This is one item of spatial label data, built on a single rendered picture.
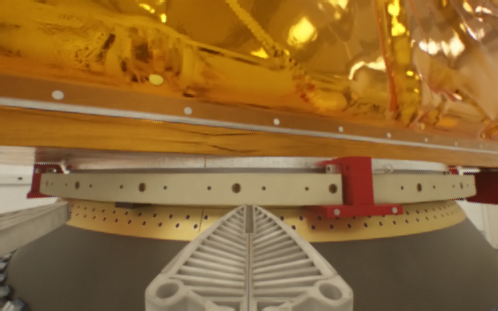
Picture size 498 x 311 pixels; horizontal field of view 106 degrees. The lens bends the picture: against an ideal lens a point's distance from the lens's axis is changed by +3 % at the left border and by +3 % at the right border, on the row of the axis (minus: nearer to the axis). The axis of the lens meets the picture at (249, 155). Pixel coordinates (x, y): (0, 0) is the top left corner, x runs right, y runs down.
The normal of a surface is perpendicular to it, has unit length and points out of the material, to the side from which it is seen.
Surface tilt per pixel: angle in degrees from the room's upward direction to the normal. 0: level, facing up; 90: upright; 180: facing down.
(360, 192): 90
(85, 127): 90
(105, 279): 62
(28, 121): 90
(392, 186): 90
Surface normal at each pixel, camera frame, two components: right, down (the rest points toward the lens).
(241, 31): 0.41, -0.10
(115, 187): -0.29, -0.11
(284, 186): 0.04, -0.11
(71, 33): 0.27, 0.55
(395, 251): 0.23, -0.55
